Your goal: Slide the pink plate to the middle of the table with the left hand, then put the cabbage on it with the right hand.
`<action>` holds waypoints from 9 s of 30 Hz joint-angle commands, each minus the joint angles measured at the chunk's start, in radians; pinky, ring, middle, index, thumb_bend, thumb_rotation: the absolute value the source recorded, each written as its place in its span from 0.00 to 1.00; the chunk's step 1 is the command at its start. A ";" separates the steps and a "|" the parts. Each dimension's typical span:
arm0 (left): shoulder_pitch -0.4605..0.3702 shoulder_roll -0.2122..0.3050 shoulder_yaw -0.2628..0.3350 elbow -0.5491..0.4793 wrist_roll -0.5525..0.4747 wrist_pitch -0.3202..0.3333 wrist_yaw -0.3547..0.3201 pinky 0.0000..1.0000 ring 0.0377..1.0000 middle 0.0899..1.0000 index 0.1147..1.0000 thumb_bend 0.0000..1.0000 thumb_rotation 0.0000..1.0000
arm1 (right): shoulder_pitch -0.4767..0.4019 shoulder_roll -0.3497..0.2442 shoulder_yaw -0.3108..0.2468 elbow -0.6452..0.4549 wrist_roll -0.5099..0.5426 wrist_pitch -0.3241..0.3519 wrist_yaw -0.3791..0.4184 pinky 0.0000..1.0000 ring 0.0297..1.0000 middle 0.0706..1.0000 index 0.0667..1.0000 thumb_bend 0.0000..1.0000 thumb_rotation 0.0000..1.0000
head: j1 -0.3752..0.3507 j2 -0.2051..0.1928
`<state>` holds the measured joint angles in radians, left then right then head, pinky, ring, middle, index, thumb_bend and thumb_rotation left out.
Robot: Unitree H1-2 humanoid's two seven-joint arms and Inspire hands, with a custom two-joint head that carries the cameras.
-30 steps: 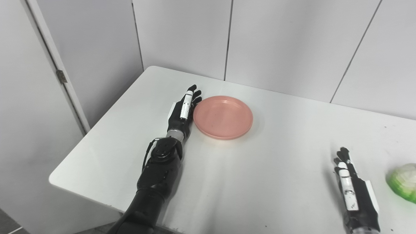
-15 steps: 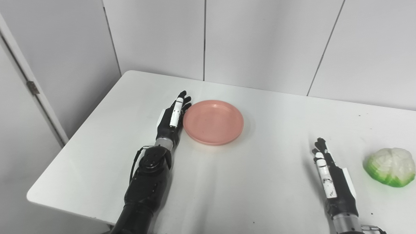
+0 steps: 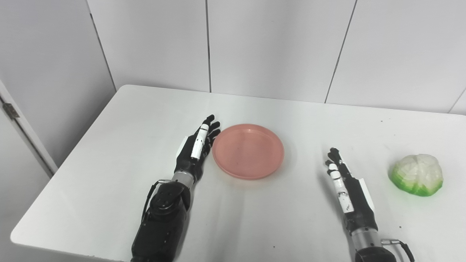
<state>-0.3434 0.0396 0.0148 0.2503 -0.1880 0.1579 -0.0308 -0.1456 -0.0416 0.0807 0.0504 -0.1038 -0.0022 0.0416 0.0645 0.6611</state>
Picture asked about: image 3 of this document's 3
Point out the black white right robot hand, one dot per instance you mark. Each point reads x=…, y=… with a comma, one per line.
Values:
x=358, y=203

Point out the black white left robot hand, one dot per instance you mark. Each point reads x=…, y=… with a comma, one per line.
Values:
x=187, y=160

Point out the pink round plate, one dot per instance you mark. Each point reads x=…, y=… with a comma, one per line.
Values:
x=247, y=151

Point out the white green toy cabbage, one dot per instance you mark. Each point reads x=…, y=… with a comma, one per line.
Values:
x=417, y=174

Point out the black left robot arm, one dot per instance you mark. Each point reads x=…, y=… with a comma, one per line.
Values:
x=164, y=218

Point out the metal door hinge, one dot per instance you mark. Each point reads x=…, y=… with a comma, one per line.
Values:
x=11, y=111

